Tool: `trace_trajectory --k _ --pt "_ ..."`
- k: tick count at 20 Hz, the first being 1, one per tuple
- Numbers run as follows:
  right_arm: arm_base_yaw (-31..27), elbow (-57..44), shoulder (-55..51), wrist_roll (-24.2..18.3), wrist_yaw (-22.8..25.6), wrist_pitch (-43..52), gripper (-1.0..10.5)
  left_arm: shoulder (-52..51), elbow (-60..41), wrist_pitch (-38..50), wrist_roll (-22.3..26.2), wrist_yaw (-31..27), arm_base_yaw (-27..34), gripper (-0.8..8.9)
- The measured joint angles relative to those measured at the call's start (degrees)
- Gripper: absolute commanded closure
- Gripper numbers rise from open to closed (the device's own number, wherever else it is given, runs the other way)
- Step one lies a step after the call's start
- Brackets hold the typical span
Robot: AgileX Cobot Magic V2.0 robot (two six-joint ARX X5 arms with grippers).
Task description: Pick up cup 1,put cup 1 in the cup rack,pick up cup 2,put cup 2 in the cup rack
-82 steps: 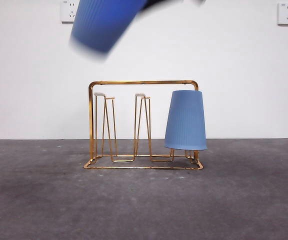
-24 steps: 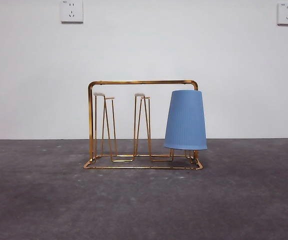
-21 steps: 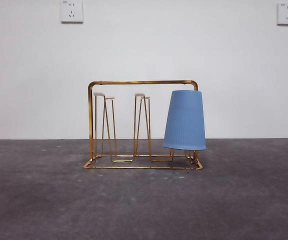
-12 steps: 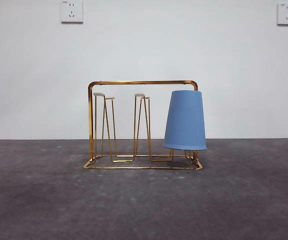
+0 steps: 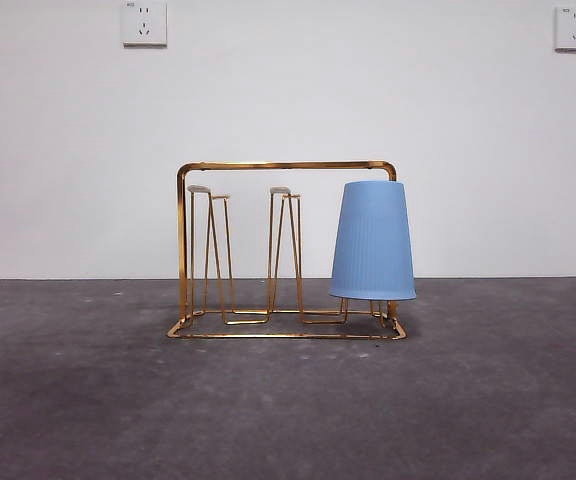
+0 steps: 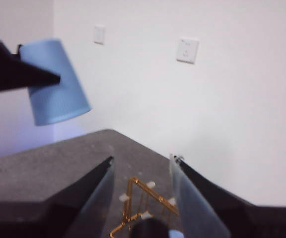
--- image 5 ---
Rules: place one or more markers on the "blue ribbed plastic cup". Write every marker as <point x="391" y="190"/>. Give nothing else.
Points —
<point x="373" y="245"/>

